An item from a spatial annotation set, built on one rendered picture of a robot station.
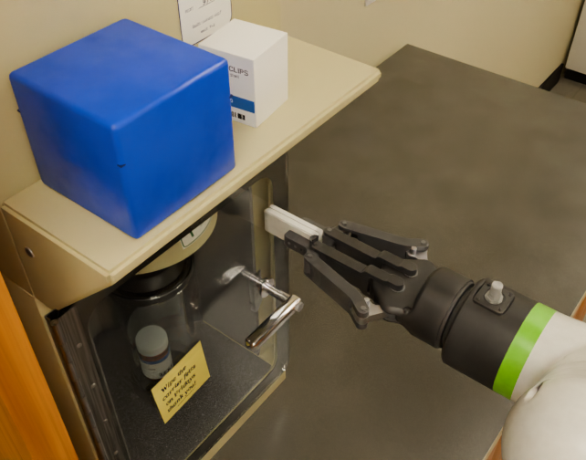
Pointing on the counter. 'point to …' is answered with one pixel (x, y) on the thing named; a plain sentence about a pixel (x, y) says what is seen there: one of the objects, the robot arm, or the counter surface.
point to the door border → (89, 384)
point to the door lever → (273, 315)
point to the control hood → (351, 83)
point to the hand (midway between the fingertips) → (293, 230)
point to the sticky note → (181, 382)
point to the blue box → (128, 122)
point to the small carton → (252, 68)
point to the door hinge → (72, 376)
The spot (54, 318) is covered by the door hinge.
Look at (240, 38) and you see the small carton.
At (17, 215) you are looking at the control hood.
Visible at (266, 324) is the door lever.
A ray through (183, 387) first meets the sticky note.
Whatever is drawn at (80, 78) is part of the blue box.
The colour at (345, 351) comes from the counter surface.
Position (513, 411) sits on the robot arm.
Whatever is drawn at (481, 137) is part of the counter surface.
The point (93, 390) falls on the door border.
